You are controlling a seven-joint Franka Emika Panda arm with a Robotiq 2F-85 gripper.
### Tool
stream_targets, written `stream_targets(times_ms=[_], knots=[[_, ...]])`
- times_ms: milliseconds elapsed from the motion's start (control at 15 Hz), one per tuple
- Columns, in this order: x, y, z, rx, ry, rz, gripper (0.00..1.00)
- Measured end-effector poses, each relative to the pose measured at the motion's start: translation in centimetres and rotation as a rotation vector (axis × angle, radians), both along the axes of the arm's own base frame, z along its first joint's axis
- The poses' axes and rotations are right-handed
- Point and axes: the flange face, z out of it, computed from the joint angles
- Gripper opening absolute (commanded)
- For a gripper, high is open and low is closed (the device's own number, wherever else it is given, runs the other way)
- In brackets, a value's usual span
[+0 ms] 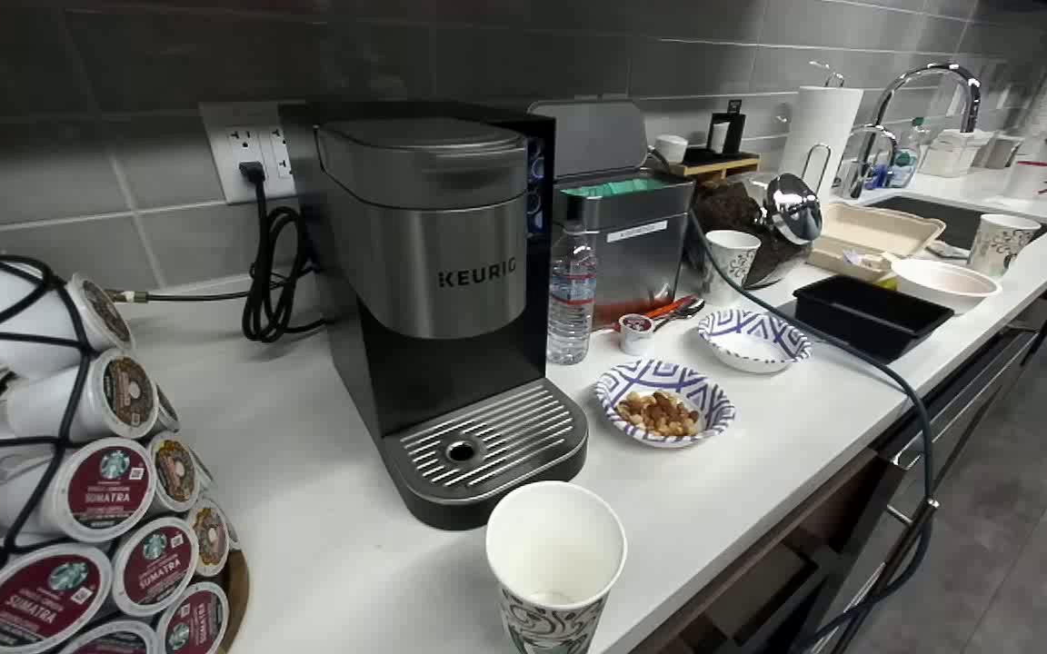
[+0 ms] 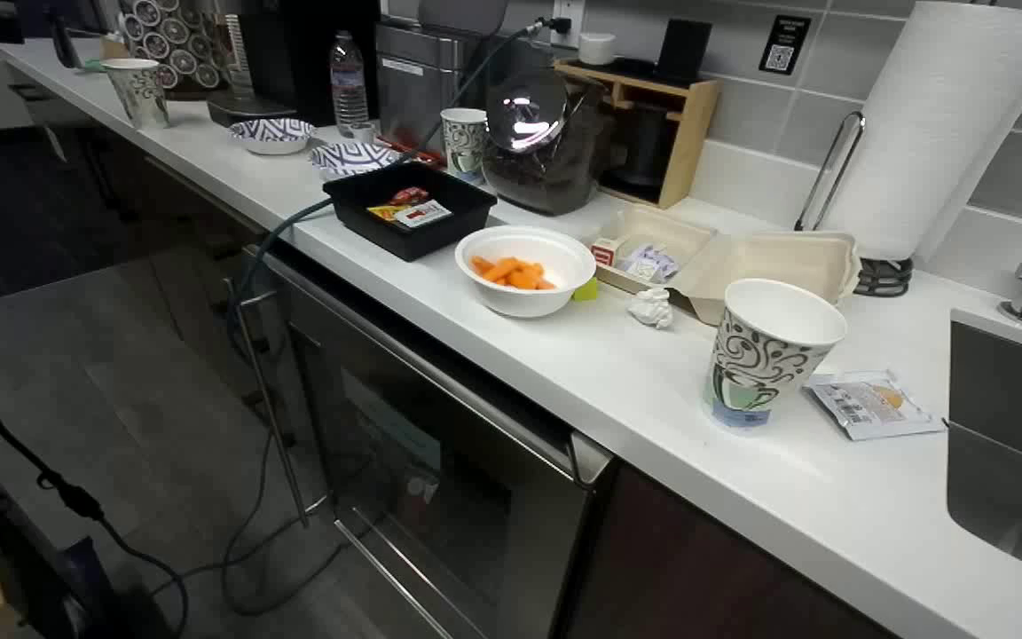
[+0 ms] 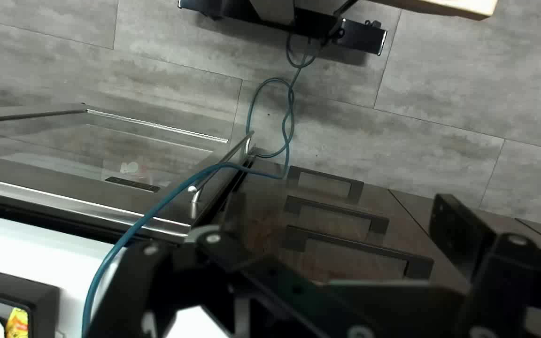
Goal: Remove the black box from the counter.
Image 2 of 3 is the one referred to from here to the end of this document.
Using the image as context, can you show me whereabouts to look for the black plastic tray box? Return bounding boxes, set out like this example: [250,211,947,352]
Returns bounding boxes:
[324,160,501,263]

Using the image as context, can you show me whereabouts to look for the silver metal box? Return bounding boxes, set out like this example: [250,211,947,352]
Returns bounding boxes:
[373,18,504,147]

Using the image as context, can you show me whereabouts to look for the white bowl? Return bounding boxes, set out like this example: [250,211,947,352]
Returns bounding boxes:
[450,225,600,319]

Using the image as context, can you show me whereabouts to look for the orange carrot pieces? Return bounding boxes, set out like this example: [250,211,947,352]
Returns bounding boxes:
[470,253,556,295]

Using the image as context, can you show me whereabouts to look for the white packet with red print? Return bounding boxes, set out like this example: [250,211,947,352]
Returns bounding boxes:
[392,195,456,230]

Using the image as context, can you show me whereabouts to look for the crumpled white paper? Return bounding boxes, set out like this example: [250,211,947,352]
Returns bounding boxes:
[627,286,683,332]

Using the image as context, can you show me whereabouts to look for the packets in takeout container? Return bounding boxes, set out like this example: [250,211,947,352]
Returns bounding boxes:
[591,240,683,289]

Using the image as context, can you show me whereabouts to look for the stainless steel dishwasher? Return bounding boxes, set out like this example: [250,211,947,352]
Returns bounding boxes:
[259,253,614,639]

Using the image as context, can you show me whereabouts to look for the small patterned paper cup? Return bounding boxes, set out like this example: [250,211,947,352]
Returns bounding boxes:
[437,102,494,188]

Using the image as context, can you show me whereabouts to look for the red utensil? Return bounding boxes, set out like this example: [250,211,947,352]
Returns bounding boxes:
[398,138,450,170]

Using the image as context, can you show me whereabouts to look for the black mug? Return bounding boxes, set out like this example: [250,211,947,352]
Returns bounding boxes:
[605,102,676,201]

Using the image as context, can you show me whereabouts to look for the blue patterned empty bowl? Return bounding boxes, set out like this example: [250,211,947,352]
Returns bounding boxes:
[309,138,405,184]

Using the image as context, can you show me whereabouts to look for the wooden rack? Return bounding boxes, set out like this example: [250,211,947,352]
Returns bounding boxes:
[550,56,724,211]

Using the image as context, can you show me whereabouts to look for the large patterned paper cup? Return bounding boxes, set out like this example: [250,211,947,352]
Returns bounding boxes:
[708,274,852,429]

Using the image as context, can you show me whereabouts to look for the metal tripod stand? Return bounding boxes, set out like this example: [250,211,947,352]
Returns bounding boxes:
[230,253,329,528]

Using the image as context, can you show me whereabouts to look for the beige clamshell takeout container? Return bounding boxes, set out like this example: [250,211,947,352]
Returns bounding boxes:
[591,202,861,332]

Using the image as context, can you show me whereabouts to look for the clear water bottle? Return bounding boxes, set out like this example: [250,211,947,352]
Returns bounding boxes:
[328,29,373,144]

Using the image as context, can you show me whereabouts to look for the small white cup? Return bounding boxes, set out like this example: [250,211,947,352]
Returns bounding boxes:
[574,29,619,67]

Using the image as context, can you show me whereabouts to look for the blue patterned bowl with nuts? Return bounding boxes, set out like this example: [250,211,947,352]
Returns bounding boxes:
[229,113,317,160]

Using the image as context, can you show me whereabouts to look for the dark lower cabinet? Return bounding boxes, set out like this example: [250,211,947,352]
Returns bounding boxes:
[10,81,291,393]
[562,460,893,639]

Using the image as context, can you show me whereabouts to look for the metal paper towel holder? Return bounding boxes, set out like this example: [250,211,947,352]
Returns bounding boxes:
[790,107,915,298]

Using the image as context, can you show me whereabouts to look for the flat blue white packet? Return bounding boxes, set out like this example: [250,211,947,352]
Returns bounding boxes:
[805,366,947,443]

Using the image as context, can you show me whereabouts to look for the white folded napkin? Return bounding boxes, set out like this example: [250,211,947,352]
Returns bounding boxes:
[160,98,216,127]

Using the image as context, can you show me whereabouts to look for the white paper towel roll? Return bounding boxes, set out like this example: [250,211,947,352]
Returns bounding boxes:
[825,0,1022,263]

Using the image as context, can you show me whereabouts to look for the steel sink basin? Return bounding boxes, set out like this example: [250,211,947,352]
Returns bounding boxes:
[943,314,1022,593]

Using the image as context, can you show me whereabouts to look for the black floor equipment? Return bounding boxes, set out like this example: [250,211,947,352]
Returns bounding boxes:
[0,473,169,639]

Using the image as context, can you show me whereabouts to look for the dark green power cable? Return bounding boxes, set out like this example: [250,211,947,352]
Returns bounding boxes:
[220,10,574,617]

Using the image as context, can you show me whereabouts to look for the white wall outlet with plug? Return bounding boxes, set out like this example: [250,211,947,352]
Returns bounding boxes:
[546,0,591,49]

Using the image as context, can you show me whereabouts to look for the black wall label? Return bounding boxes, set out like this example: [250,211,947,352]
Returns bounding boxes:
[755,10,812,80]

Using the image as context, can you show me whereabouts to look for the wire coffee pod rack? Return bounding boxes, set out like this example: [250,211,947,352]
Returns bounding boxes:
[116,0,223,100]

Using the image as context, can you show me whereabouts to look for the black floor cable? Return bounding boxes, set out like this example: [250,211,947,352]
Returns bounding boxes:
[0,343,194,639]

